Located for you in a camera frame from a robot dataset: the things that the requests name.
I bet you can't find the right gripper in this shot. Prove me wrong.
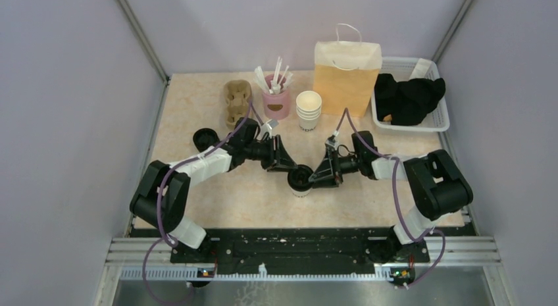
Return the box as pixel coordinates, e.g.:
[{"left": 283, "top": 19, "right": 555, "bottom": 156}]
[{"left": 310, "top": 148, "right": 363, "bottom": 190}]

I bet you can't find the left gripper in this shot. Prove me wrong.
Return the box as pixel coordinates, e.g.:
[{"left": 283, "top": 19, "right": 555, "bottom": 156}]
[{"left": 245, "top": 136, "right": 297, "bottom": 174}]

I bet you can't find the black plastic cup lid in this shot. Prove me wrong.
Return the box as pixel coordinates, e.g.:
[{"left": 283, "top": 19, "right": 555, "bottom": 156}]
[{"left": 287, "top": 165, "right": 313, "bottom": 191}]

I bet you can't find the white paper coffee cup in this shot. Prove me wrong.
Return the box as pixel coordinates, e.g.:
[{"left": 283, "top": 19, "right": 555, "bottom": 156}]
[{"left": 292, "top": 189, "right": 312, "bottom": 197}]

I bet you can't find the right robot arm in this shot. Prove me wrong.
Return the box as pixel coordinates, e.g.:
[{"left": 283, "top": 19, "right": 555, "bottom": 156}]
[{"left": 308, "top": 131, "right": 473, "bottom": 261}]

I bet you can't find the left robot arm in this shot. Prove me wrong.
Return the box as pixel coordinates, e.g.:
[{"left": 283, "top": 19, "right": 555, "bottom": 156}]
[{"left": 129, "top": 118, "right": 297, "bottom": 262}]

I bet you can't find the brown paper takeout bag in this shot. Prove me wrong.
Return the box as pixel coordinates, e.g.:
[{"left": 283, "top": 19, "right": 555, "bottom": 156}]
[{"left": 313, "top": 23, "right": 383, "bottom": 117}]

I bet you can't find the pink straw holder cup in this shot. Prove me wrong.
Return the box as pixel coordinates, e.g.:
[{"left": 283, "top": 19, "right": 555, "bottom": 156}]
[{"left": 261, "top": 88, "right": 292, "bottom": 120}]

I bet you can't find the stack of white paper cups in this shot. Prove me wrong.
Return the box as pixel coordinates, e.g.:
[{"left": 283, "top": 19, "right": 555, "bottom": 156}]
[{"left": 295, "top": 91, "right": 322, "bottom": 132}]

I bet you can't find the stack of black lids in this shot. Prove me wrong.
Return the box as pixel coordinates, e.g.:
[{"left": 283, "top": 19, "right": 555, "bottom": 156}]
[{"left": 192, "top": 128, "right": 220, "bottom": 152}]

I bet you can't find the brown pulp cup carrier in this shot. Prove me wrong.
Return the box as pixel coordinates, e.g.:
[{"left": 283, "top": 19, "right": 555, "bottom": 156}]
[{"left": 223, "top": 80, "right": 252, "bottom": 130}]

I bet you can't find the black cloth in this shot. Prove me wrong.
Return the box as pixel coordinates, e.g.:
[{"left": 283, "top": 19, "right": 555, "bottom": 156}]
[{"left": 374, "top": 74, "right": 446, "bottom": 126}]

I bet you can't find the white plastic basket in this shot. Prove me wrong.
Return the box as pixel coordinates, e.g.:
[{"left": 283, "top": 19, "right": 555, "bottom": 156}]
[{"left": 371, "top": 57, "right": 449, "bottom": 134}]

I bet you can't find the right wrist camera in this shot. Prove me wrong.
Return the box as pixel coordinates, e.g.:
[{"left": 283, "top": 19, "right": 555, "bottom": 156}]
[{"left": 325, "top": 130, "right": 339, "bottom": 151}]

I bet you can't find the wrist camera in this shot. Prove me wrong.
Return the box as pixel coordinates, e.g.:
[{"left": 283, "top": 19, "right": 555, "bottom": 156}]
[
  {"left": 325, "top": 130, "right": 339, "bottom": 151},
  {"left": 260, "top": 119, "right": 278, "bottom": 140}
]

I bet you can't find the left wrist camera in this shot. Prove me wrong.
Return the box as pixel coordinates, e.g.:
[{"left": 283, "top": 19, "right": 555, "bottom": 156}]
[{"left": 260, "top": 119, "right": 278, "bottom": 140}]

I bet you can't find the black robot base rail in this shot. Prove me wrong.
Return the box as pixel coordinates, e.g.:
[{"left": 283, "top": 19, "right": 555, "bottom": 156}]
[{"left": 170, "top": 228, "right": 430, "bottom": 276}]

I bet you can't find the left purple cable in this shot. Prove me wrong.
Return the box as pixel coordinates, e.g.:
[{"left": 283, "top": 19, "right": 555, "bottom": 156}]
[{"left": 141, "top": 99, "right": 266, "bottom": 306}]

